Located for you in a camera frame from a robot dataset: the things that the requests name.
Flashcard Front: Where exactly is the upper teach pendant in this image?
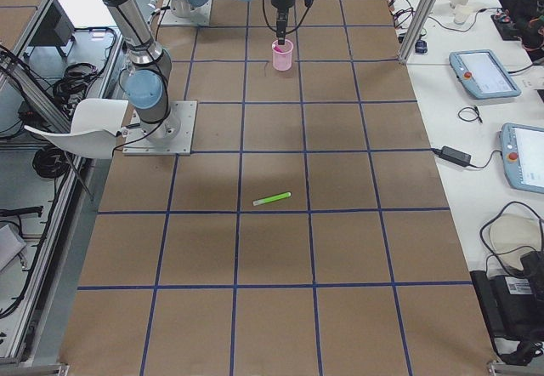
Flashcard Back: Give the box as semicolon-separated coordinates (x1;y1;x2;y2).
449;49;521;100

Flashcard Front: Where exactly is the teach pendant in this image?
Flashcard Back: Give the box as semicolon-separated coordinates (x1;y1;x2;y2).
449;49;521;100
499;122;543;193

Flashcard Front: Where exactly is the aluminium frame post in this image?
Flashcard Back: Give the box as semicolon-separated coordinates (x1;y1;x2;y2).
398;0;436;65

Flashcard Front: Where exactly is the black power adapter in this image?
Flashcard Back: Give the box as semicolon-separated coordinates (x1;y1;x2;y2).
431;145;471;168

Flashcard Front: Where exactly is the pink mesh cup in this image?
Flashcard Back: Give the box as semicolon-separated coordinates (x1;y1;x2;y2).
272;39;294;71

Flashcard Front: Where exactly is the small blue device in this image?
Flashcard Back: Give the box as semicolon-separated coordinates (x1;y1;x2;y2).
415;39;428;54

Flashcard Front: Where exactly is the small black cable loop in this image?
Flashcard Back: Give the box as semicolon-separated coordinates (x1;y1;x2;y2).
458;105;484;124

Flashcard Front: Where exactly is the white round device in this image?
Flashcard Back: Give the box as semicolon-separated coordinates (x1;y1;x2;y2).
490;214;541;271

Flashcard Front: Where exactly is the lower teach pendant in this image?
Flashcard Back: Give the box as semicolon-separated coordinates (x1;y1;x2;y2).
499;122;543;193

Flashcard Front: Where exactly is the black box with label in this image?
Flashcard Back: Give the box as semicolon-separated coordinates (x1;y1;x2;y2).
470;271;543;366

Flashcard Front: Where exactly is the green marker pen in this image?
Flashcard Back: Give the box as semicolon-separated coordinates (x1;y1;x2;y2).
252;191;292;207

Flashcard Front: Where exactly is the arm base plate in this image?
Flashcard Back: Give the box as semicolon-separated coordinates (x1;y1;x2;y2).
160;0;213;27
122;100;197;156

